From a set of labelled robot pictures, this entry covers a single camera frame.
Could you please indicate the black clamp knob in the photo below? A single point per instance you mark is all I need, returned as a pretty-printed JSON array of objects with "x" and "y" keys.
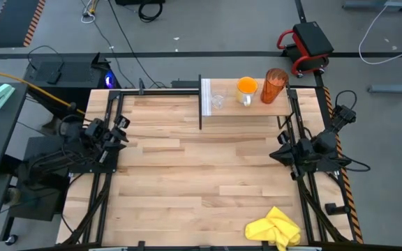
[{"x": 333, "y": 209}]

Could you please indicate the orange black hazard tape strip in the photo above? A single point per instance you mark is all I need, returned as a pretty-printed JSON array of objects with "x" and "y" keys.
[{"x": 354, "y": 216}]

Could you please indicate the mint green stapler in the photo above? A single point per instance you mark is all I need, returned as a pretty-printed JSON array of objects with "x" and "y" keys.
[{"x": 2, "y": 95}]

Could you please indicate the orange juice cup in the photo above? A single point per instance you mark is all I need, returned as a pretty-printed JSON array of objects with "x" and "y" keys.
[{"x": 247, "y": 85}]

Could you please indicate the wooden shelf with black legs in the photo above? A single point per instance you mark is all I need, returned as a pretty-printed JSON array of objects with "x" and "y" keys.
[{"x": 271, "y": 108}]

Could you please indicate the black mat with hazard stripes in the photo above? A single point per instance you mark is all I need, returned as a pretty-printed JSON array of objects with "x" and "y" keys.
[{"x": 12, "y": 21}]

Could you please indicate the black phone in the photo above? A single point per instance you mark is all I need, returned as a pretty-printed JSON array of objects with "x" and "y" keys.
[{"x": 53, "y": 77}]

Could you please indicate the black aluminium table frame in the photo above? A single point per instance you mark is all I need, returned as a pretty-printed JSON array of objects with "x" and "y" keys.
[{"x": 159, "y": 92}]

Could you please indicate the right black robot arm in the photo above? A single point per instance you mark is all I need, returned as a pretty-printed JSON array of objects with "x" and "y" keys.
[{"x": 326, "y": 143}]

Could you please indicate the yellow cloth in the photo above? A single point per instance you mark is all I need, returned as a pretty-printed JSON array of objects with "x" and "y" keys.
[{"x": 272, "y": 228}]

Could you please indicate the red and black rolling stool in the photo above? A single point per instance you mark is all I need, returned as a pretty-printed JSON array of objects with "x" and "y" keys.
[{"x": 312, "y": 36}]

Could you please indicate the red faceted plastic tumbler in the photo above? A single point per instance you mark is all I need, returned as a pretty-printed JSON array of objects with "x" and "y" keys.
[{"x": 273, "y": 87}]

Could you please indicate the black wheeled stand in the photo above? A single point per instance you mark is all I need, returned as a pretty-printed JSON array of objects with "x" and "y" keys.
[{"x": 44, "y": 202}]

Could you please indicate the clear glass cup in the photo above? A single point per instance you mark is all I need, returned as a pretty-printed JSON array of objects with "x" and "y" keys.
[{"x": 218, "y": 99}]

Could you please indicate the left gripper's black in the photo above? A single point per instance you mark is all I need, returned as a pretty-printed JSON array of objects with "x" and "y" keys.
[{"x": 98, "y": 134}]

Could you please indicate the black computer with blue light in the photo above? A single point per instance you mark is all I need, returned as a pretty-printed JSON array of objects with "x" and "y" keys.
[{"x": 72, "y": 71}]

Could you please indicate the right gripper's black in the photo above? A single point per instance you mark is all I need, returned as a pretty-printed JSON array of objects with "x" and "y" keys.
[{"x": 300, "y": 153}]

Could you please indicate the black box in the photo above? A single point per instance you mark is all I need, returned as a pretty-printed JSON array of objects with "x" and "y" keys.
[{"x": 127, "y": 2}]

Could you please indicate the grey desk foot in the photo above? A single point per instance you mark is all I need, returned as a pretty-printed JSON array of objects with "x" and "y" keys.
[
  {"x": 396, "y": 89},
  {"x": 375, "y": 4}
]

